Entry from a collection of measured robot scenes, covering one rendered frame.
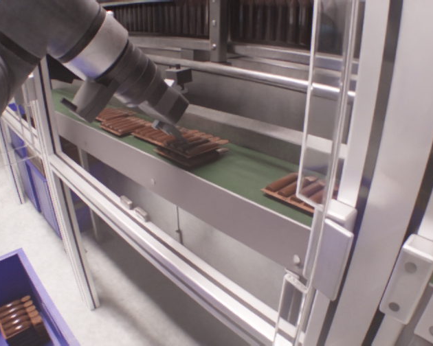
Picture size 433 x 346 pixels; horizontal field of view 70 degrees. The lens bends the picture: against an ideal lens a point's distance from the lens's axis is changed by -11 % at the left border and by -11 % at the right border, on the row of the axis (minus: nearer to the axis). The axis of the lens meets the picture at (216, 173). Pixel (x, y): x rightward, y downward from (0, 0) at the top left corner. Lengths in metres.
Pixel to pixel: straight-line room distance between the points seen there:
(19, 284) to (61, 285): 0.49
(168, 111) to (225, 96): 0.29
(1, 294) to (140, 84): 0.66
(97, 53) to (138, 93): 0.09
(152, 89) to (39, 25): 0.17
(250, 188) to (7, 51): 0.36
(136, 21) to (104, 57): 0.42
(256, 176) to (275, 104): 0.21
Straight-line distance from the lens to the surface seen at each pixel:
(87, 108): 0.46
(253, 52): 0.56
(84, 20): 0.43
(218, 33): 0.58
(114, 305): 1.28
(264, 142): 0.60
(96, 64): 0.45
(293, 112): 0.66
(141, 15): 0.84
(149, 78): 0.48
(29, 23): 0.42
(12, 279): 0.93
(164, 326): 1.19
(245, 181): 0.50
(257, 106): 0.72
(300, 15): 0.53
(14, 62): 0.43
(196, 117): 0.72
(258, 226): 0.44
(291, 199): 0.44
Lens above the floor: 0.93
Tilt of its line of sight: 27 degrees down
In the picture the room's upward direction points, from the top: straight up
